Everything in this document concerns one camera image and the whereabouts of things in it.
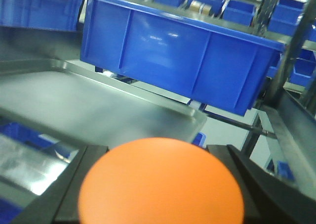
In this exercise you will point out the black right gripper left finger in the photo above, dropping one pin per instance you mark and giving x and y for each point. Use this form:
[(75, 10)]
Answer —
[(59, 203)]

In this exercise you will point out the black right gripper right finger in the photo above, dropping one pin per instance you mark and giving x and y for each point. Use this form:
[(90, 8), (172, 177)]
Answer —
[(267, 200)]

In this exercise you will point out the orange capacitor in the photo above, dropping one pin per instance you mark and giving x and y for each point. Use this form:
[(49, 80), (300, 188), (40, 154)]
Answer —
[(160, 181)]

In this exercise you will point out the steel shelf tray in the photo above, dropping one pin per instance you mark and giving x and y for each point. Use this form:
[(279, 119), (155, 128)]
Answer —
[(81, 107)]

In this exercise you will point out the large blue plastic crate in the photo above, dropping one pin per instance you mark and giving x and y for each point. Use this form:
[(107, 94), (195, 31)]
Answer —
[(207, 63)]

